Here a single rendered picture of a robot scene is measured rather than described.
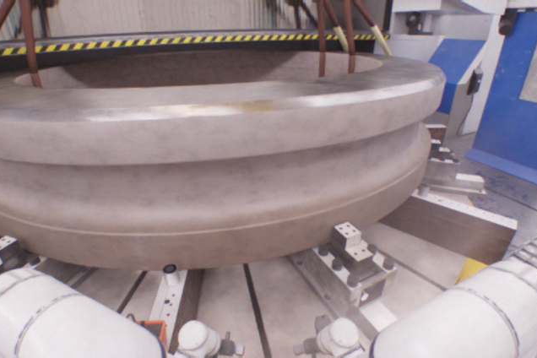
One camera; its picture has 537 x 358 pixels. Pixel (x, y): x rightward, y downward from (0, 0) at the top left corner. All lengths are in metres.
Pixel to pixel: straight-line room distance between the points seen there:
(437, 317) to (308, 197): 1.35
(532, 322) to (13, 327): 0.69
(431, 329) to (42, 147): 1.62
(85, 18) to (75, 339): 4.09
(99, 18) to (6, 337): 4.03
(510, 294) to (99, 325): 0.55
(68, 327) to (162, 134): 1.01
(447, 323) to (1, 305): 0.60
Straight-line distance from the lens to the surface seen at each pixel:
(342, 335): 0.98
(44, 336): 0.47
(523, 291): 0.54
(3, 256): 2.25
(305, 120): 1.40
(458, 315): 0.46
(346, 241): 1.73
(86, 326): 0.45
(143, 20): 4.34
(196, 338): 0.98
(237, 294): 2.09
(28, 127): 1.69
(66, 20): 4.37
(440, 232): 2.70
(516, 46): 5.58
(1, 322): 0.54
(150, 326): 1.43
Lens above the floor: 1.89
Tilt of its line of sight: 27 degrees down
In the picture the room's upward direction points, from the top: 1 degrees counter-clockwise
